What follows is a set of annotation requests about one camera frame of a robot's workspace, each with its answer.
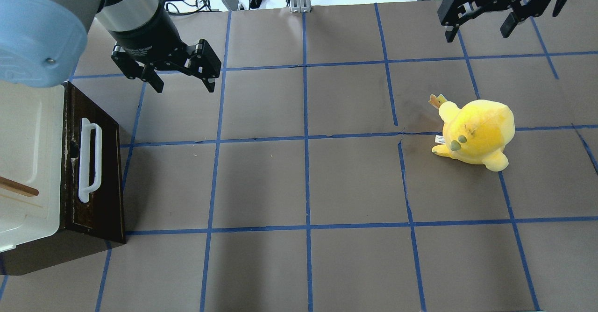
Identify cream plastic storage box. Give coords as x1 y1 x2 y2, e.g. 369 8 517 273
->
0 82 65 252

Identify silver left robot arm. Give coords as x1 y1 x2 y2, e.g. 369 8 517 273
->
0 0 221 93

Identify dark wooden drawer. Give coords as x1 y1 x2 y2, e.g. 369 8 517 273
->
60 81 126 244

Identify white drawer handle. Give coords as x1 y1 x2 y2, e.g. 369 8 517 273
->
78 118 103 204

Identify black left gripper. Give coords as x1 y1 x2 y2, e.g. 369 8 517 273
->
111 6 222 93

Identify dark wooden cabinet shell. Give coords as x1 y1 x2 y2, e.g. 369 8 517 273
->
0 81 127 276

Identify yellow plush dinosaur toy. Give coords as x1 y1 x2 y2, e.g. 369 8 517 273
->
429 94 516 172

